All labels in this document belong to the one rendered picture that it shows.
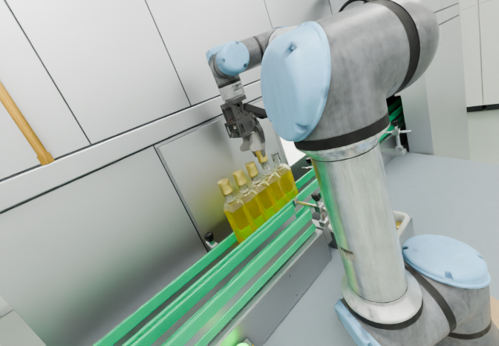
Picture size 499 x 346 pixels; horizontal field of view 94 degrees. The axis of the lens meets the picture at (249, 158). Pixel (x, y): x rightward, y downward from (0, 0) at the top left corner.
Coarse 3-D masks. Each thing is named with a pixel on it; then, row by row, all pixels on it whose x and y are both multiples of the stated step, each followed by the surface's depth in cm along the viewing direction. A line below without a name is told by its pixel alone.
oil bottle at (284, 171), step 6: (276, 168) 84; (282, 168) 83; (288, 168) 85; (282, 174) 83; (288, 174) 85; (282, 180) 84; (288, 180) 85; (294, 180) 87; (288, 186) 85; (294, 186) 87; (288, 192) 85; (294, 192) 87; (288, 198) 86
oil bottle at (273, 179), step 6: (264, 174) 82; (270, 174) 81; (276, 174) 81; (270, 180) 80; (276, 180) 81; (270, 186) 80; (276, 186) 81; (282, 186) 83; (276, 192) 82; (282, 192) 83; (276, 198) 82; (282, 198) 83; (276, 204) 83; (282, 204) 83
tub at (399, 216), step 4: (396, 212) 78; (400, 212) 77; (396, 216) 79; (400, 216) 77; (404, 216) 76; (408, 216) 75; (396, 220) 79; (400, 220) 78; (404, 220) 74; (408, 220) 74; (404, 224) 72; (400, 228) 71; (404, 228) 72; (400, 232) 70
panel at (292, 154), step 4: (284, 140) 104; (284, 144) 104; (288, 144) 105; (292, 144) 107; (284, 148) 104; (288, 148) 106; (292, 148) 107; (288, 152) 106; (292, 152) 107; (296, 152) 109; (300, 152) 110; (288, 156) 106; (292, 156) 107; (296, 156) 109; (300, 156) 111; (288, 160) 106; (292, 160) 107; (296, 160) 109
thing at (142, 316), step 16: (304, 176) 99; (224, 240) 77; (208, 256) 73; (224, 256) 77; (192, 272) 70; (176, 288) 67; (144, 304) 63; (160, 304) 65; (128, 320) 60; (144, 320) 62; (112, 336) 58; (128, 336) 60
